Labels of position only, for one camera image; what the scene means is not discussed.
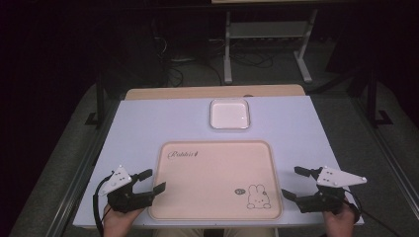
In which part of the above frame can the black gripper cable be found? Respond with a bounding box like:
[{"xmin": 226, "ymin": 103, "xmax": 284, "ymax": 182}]
[
  {"xmin": 342, "ymin": 189, "xmax": 403, "ymax": 237},
  {"xmin": 92, "ymin": 173, "xmax": 115, "ymax": 237}
]

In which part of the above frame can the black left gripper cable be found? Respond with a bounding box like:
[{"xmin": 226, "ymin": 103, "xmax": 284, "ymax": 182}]
[{"xmin": 92, "ymin": 173, "xmax": 115, "ymax": 237}]

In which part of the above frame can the white metal desk frame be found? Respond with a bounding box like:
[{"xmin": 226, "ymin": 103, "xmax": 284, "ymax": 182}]
[{"xmin": 222, "ymin": 9, "xmax": 319, "ymax": 85}]

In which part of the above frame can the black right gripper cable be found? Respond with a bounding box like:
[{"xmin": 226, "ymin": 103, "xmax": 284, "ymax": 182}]
[{"xmin": 342, "ymin": 189, "xmax": 403, "ymax": 237}]

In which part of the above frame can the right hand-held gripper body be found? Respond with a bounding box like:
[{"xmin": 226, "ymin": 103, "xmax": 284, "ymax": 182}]
[{"xmin": 295, "ymin": 165, "xmax": 368, "ymax": 214}]

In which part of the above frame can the person's left hand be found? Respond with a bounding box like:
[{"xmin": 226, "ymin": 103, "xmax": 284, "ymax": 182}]
[{"xmin": 103, "ymin": 203, "xmax": 146, "ymax": 237}]

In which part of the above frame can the pink tray with rabbit print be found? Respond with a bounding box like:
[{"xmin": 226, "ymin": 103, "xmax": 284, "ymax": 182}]
[{"xmin": 147, "ymin": 139, "xmax": 284, "ymax": 221}]

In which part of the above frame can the white square dish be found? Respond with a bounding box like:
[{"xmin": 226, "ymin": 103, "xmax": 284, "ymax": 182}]
[{"xmin": 209, "ymin": 98, "xmax": 251, "ymax": 130}]

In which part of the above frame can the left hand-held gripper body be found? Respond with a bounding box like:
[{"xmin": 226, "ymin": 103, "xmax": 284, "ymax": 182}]
[{"xmin": 98, "ymin": 164, "xmax": 155, "ymax": 214}]

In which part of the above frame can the person's right hand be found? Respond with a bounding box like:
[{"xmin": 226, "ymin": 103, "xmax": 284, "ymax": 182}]
[{"xmin": 322, "ymin": 197, "xmax": 358, "ymax": 237}]

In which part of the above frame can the tangle of floor cables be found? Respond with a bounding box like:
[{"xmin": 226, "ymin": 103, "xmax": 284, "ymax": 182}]
[{"xmin": 150, "ymin": 19, "xmax": 275, "ymax": 88}]

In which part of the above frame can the black metal stand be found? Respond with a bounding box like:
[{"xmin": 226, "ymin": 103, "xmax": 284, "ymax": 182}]
[
  {"xmin": 348, "ymin": 65, "xmax": 395, "ymax": 128},
  {"xmin": 84, "ymin": 73, "xmax": 107, "ymax": 128}
]

